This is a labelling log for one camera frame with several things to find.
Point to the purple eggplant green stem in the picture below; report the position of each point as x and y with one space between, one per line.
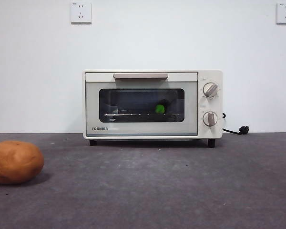
160 109

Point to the beige oven knob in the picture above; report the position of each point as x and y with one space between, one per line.
210 89
210 118

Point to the white toaster oven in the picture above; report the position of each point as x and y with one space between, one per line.
210 105

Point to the brown potato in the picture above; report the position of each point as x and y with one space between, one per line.
14 162

